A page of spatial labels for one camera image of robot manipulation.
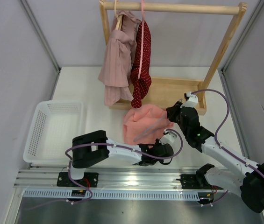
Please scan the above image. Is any salmon pink skirt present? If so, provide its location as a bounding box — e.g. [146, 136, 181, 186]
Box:
[122, 104, 173, 145]

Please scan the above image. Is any blue wire hanger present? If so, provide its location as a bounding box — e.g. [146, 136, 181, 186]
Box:
[132, 104, 173, 143]

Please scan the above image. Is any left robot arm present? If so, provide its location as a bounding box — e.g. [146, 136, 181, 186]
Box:
[57, 130, 177, 188]

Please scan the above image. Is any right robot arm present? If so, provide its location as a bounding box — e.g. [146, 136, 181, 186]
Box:
[166, 101, 264, 213]

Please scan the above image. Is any beige wooden hanger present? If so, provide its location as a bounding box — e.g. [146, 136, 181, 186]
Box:
[114, 0, 123, 30]

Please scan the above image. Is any pink plastic hanger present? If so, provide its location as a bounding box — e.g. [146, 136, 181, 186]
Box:
[137, 0, 145, 80]

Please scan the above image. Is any wooden clothes rack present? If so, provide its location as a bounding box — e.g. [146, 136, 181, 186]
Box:
[99, 0, 248, 109]

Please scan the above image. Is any red polka dot garment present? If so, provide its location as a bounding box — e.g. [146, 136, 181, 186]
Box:
[130, 22, 152, 108]

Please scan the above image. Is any dusty pink hanging garment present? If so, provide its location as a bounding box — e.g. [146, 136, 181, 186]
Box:
[98, 11, 140, 106]

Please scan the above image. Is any white plastic basket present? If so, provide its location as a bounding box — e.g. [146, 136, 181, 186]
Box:
[23, 100, 85, 164]

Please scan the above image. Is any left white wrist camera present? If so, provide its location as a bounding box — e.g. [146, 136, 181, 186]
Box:
[159, 129, 177, 145]

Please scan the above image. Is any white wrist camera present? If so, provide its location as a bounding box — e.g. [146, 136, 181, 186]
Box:
[159, 129, 177, 145]
[180, 92, 199, 108]

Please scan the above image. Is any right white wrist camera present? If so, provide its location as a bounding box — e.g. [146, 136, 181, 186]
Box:
[180, 92, 199, 108]

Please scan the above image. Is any aluminium mounting rail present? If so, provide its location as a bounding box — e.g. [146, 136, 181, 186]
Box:
[14, 167, 226, 201]

